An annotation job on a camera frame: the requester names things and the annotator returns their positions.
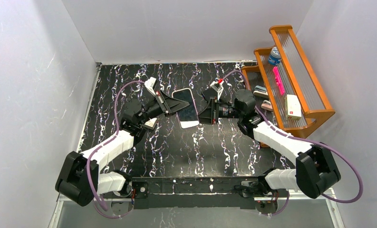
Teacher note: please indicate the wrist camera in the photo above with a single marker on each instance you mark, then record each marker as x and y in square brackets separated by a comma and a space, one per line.
[149, 85]
[218, 87]

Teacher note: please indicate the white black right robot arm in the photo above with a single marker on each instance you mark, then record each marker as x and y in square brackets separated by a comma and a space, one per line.
[315, 169]

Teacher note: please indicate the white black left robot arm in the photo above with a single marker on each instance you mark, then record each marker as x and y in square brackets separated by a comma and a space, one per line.
[80, 178]

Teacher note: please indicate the orange wooden tiered rack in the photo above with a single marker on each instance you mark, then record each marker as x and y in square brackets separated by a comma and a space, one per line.
[297, 78]

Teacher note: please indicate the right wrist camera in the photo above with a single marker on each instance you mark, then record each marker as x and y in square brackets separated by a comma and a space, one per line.
[218, 87]

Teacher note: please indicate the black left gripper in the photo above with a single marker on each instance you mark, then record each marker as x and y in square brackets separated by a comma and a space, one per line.
[164, 104]

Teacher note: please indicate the white box on rack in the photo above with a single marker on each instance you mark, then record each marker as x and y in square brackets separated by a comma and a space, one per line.
[292, 108]

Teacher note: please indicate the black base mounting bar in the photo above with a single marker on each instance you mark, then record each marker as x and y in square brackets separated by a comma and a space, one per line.
[201, 192]

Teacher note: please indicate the beige phone case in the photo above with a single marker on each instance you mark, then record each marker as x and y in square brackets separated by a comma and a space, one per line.
[188, 124]

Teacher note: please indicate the teal grey stapler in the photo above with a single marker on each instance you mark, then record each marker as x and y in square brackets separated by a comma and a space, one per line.
[260, 91]

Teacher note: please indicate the pink highlighter pen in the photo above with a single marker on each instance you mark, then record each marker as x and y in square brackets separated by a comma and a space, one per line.
[278, 80]

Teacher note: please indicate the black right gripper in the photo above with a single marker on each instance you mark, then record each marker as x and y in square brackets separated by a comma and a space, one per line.
[212, 111]

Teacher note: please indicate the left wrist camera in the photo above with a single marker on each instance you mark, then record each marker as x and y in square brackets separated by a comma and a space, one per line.
[149, 85]

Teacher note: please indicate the blue white bottle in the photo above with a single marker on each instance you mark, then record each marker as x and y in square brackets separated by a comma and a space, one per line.
[274, 57]

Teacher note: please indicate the black phone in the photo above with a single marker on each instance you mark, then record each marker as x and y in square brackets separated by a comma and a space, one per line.
[208, 94]

